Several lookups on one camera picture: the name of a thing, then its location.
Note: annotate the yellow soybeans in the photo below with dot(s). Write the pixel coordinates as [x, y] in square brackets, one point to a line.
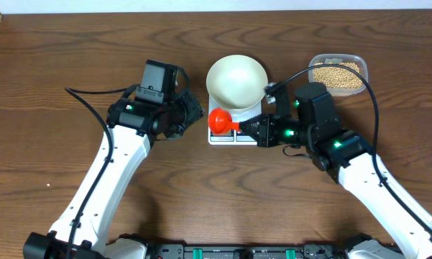
[334, 77]

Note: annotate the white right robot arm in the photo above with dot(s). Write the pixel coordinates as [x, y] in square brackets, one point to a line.
[350, 161]

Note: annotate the white digital kitchen scale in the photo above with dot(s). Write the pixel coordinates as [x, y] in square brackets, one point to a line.
[233, 136]

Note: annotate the red measuring scoop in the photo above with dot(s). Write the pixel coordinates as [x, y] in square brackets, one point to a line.
[220, 122]

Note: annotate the clear plastic container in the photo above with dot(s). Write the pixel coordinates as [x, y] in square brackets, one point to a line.
[352, 61]

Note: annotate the beige bowl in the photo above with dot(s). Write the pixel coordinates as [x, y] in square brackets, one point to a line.
[236, 82]

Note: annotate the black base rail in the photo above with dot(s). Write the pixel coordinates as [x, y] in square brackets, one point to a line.
[244, 252]

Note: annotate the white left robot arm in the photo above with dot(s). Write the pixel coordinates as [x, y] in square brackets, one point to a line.
[143, 112]

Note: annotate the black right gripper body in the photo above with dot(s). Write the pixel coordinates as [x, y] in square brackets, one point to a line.
[287, 131]

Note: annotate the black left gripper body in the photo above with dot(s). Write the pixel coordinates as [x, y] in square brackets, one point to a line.
[180, 112]

